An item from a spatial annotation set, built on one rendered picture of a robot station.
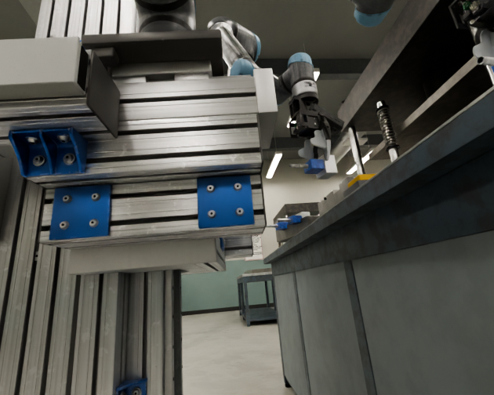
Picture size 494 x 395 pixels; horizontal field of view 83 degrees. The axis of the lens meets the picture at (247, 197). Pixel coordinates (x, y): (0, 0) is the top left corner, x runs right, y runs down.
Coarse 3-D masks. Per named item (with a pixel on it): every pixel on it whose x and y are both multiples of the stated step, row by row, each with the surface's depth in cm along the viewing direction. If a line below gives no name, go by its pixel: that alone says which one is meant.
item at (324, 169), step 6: (324, 156) 77; (330, 156) 78; (306, 162) 78; (312, 162) 76; (318, 162) 76; (324, 162) 77; (330, 162) 77; (300, 168) 77; (306, 168) 77; (312, 168) 75; (318, 168) 76; (324, 168) 76; (330, 168) 76; (318, 174) 79; (324, 174) 77; (330, 174) 77
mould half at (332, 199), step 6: (348, 180) 76; (342, 186) 79; (330, 192) 88; (336, 192) 83; (342, 192) 80; (330, 198) 89; (336, 198) 84; (342, 198) 80; (318, 204) 100; (324, 204) 94; (330, 204) 89; (324, 210) 95
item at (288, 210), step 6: (288, 204) 545; (294, 204) 546; (300, 204) 547; (306, 204) 548; (312, 204) 549; (282, 210) 564; (288, 210) 541; (294, 210) 542; (300, 210) 543; (306, 210) 544; (312, 210) 545; (318, 210) 546; (276, 216) 628; (282, 216) 569; (288, 216) 551; (276, 222) 631
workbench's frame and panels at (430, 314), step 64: (448, 128) 33; (384, 192) 47; (448, 192) 40; (320, 256) 95; (384, 256) 57; (448, 256) 41; (320, 320) 100; (384, 320) 59; (448, 320) 42; (320, 384) 105; (384, 384) 60; (448, 384) 42
